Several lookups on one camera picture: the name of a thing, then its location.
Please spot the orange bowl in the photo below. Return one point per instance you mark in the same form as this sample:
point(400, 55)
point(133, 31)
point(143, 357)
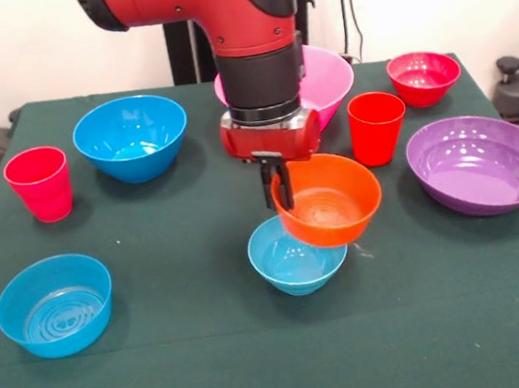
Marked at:
point(335, 232)

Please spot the red cup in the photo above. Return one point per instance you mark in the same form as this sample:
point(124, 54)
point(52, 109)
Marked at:
point(376, 142)

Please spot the deep blue bowl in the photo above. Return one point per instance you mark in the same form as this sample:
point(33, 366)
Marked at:
point(137, 124)

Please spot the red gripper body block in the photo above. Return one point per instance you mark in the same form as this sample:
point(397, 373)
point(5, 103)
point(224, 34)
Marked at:
point(267, 141)

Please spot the ribbed cyan bowl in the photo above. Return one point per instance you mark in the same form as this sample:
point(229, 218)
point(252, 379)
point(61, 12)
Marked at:
point(294, 284)

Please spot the ribbed pink-red cup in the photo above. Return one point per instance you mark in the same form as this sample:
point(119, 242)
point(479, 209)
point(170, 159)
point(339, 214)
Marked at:
point(42, 197)

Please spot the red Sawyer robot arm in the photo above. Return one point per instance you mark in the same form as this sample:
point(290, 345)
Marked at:
point(243, 25)

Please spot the large pink bowl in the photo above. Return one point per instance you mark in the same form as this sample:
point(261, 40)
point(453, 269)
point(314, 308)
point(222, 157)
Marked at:
point(328, 81)

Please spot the flat-bottomed blue bowl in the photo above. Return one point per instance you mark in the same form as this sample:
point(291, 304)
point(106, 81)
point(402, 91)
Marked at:
point(60, 344)

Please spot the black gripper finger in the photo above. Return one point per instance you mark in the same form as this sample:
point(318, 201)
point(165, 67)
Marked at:
point(267, 188)
point(286, 190)

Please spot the wide purple bowl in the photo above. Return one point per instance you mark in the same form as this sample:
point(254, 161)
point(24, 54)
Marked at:
point(484, 171)

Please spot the dark green table cloth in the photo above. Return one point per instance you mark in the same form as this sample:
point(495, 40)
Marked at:
point(281, 366)

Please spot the small crimson bowl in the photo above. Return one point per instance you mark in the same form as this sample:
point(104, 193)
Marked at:
point(424, 93)

